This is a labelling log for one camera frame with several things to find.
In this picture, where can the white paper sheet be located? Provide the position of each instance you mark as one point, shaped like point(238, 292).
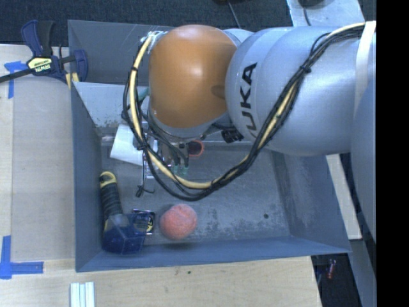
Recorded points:
point(123, 147)

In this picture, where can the grey metal bin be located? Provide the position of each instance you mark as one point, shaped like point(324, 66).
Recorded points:
point(243, 209)

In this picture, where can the blue and yellow clamp tool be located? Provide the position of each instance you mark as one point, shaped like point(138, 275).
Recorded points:
point(123, 235)

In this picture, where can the orange ball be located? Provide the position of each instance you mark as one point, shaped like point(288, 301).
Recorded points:
point(178, 221)

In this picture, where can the pale wood board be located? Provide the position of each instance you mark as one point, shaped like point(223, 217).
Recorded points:
point(41, 171)

